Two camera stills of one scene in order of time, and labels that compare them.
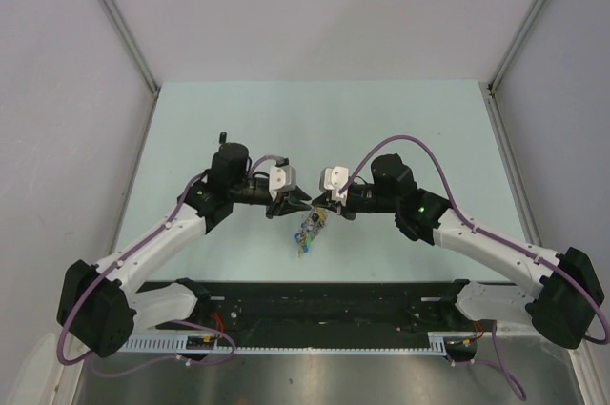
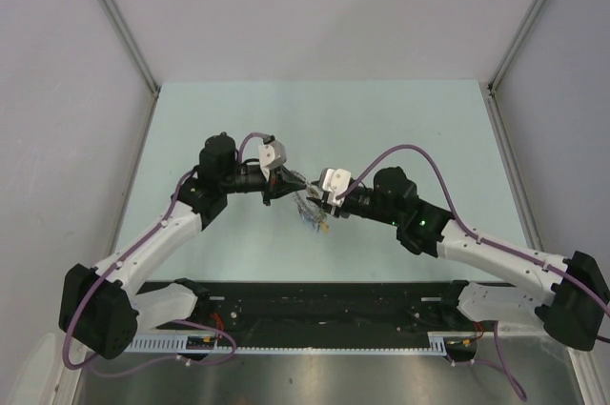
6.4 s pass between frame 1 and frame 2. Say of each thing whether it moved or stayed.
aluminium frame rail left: stayed
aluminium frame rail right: stayed
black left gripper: moved
